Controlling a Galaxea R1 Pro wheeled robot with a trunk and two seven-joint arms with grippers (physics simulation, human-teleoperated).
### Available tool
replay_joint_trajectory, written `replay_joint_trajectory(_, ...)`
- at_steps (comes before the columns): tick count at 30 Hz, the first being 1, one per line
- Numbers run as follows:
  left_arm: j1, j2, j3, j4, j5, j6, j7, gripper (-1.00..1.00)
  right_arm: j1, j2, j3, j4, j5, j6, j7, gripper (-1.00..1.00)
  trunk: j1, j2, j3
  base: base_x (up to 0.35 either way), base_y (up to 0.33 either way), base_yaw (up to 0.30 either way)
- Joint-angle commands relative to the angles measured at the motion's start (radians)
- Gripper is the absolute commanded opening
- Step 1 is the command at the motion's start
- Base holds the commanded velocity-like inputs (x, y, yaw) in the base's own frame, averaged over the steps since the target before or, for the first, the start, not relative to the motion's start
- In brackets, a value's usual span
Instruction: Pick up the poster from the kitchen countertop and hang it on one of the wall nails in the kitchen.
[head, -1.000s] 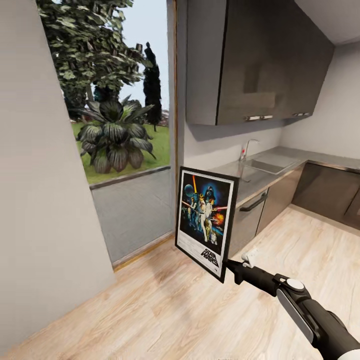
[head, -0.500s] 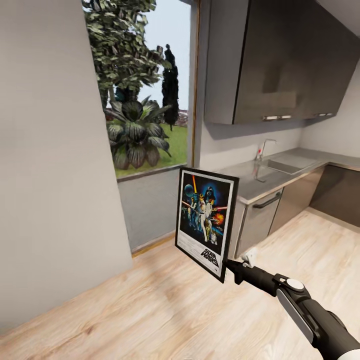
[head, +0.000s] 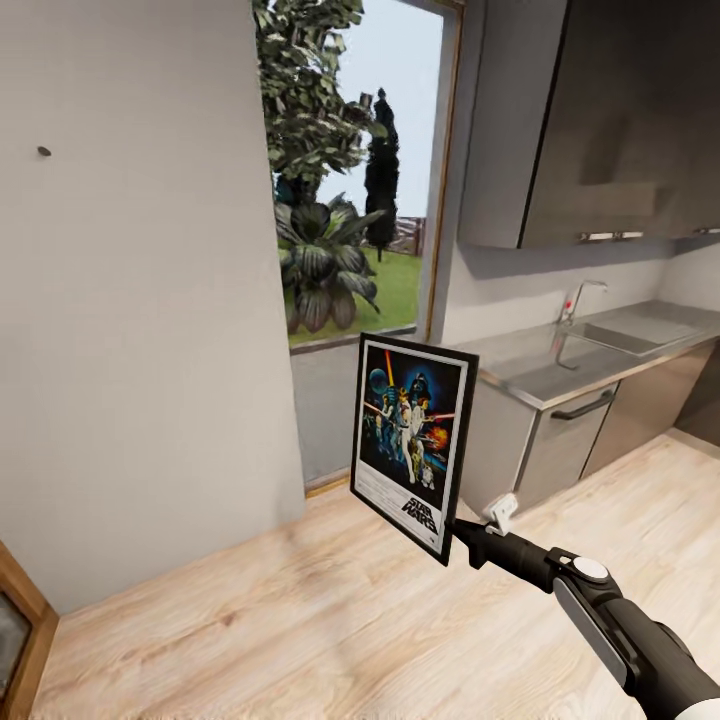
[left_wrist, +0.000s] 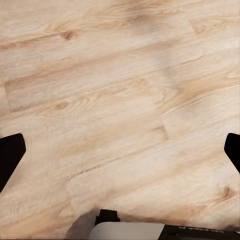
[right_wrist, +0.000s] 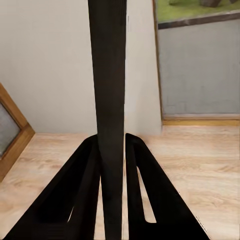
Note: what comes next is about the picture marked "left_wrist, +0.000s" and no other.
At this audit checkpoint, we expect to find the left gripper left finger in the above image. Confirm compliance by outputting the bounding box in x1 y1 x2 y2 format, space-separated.
0 133 26 193

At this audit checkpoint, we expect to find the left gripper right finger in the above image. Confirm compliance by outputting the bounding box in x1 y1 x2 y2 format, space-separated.
224 133 240 173

